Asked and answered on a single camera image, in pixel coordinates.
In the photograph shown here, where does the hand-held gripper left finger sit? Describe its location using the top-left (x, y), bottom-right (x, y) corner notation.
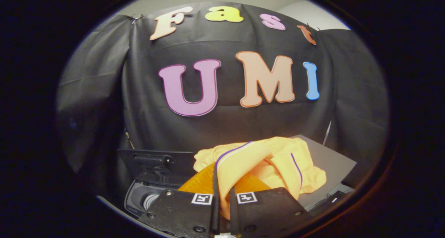
top-left (138, 163), bottom-right (220, 238)

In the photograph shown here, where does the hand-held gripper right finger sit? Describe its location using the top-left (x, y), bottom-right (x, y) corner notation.
top-left (229, 172), bottom-right (312, 238)

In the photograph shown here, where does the grey washing machine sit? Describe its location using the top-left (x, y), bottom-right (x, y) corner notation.
top-left (116, 149), bottom-right (197, 219)

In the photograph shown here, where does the orange garment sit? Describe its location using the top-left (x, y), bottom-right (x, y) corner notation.
top-left (193, 137), bottom-right (327, 220)

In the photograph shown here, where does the white cabinet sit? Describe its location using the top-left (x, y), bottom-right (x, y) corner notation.
top-left (290, 134), bottom-right (357, 209)

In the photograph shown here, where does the metal backdrop stand pole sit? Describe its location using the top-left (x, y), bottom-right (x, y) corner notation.
top-left (123, 125), bottom-right (136, 150)

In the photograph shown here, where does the black backdrop cloth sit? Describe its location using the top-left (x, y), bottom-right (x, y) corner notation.
top-left (56, 2), bottom-right (390, 197)

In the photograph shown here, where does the thin white cable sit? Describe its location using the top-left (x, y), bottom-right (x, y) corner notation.
top-left (323, 121), bottom-right (333, 145)

